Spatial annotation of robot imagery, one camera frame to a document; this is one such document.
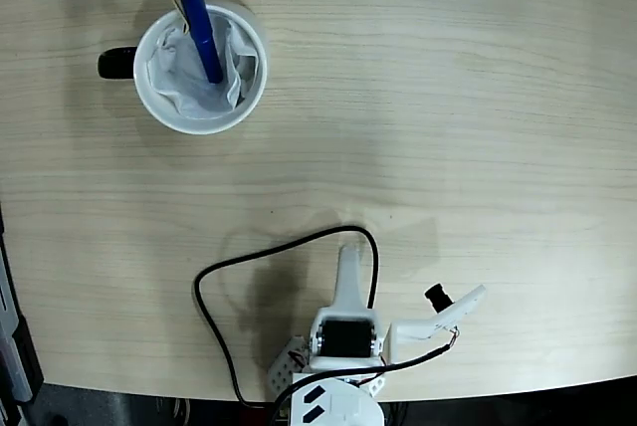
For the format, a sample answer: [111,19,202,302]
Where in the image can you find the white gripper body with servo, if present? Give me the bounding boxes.
[309,305,392,372]

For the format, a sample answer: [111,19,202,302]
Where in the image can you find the blue pen with metal clip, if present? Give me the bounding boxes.
[170,0,225,85]

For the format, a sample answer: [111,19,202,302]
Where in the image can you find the crumpled white tissue paper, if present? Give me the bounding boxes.
[145,17,260,120]

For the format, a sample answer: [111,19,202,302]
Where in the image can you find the white mount with black camera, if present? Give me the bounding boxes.
[387,282,488,365]

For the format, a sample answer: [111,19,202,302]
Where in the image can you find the black camera cable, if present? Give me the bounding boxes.
[192,224,462,426]

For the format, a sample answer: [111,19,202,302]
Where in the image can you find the white mug with black handle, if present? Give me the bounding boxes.
[97,1,269,136]

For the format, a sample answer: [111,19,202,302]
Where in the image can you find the grey metal desk frame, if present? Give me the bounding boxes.
[0,201,46,426]

